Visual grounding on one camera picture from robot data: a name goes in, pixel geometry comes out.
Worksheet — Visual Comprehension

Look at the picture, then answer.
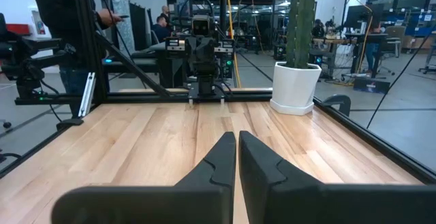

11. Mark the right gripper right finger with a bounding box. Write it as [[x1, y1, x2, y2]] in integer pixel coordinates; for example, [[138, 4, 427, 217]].
[[238, 130, 436, 224]]

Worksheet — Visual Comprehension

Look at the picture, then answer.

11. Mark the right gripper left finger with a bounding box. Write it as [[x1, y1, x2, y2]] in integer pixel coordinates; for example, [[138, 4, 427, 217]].
[[50, 131, 237, 224]]

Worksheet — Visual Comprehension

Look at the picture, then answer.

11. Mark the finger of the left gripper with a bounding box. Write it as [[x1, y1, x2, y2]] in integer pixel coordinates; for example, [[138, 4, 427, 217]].
[[200, 35, 217, 72], [185, 35, 202, 72]]

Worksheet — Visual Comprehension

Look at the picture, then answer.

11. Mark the person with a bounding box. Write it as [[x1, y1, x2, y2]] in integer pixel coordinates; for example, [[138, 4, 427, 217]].
[[151, 15, 171, 44], [28, 0, 123, 118], [311, 18, 326, 38]]

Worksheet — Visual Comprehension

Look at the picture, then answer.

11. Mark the black desk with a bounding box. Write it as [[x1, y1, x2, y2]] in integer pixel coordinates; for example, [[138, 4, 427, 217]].
[[102, 42, 188, 89]]

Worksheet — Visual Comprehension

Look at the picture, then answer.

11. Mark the white plant pot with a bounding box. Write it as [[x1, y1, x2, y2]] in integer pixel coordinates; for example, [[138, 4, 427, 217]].
[[269, 61, 323, 116]]

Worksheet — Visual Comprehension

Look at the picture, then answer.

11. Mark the yellow hanging cable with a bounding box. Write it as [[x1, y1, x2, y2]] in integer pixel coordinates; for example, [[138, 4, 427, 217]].
[[223, 0, 242, 89]]

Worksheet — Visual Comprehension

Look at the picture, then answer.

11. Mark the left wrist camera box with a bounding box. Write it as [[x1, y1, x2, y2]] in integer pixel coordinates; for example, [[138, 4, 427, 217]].
[[191, 14, 212, 37]]

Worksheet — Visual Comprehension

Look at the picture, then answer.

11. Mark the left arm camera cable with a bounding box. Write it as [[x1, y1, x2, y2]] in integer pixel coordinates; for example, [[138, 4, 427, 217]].
[[177, 0, 215, 20]]

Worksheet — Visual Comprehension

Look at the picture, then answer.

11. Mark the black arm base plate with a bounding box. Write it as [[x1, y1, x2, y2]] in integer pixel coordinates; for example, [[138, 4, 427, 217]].
[[187, 80, 226, 101]]

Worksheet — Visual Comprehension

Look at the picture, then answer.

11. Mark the black diagonal frame brace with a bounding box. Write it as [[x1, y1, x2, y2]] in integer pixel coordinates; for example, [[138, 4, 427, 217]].
[[95, 31, 171, 97]]

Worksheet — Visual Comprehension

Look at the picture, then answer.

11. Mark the black aluminium frame post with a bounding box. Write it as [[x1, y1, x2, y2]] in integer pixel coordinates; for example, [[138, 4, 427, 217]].
[[71, 0, 107, 104]]

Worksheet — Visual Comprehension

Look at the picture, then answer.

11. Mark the silver aluminium bracket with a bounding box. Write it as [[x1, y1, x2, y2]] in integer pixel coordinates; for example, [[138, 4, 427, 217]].
[[78, 72, 97, 118]]

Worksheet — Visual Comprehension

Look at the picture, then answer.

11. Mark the black cable loop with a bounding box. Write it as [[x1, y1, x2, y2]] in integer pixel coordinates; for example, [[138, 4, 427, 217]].
[[322, 94, 352, 118]]

